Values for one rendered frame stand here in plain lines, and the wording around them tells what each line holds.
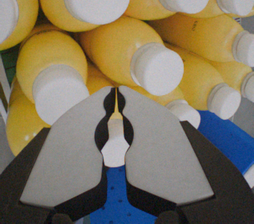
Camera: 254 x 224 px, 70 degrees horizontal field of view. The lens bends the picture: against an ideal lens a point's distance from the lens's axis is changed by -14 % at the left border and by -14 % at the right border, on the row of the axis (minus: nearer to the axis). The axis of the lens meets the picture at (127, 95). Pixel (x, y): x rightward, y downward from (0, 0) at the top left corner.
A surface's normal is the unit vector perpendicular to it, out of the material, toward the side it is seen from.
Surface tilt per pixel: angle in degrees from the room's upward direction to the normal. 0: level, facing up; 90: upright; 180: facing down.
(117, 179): 90
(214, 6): 29
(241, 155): 90
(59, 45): 68
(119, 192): 90
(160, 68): 0
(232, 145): 90
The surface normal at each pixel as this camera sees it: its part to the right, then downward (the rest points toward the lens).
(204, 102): -0.05, 0.61
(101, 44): -0.76, -0.05
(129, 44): -0.20, -0.18
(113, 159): 0.41, 0.44
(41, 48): -0.06, -0.57
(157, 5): 0.07, 0.77
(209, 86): 0.07, 0.13
